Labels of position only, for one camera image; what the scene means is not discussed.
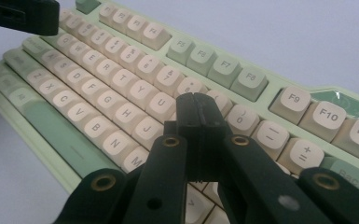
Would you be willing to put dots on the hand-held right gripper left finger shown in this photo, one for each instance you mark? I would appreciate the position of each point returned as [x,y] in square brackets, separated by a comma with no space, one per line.
[188,124]

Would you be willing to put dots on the green and cream keyboard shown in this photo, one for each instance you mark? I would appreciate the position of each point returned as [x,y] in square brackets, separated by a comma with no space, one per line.
[105,77]

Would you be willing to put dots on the white desk mat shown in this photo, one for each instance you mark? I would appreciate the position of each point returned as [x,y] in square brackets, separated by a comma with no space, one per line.
[261,31]

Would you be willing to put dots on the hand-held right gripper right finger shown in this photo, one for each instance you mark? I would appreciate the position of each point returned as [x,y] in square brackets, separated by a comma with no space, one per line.
[213,124]

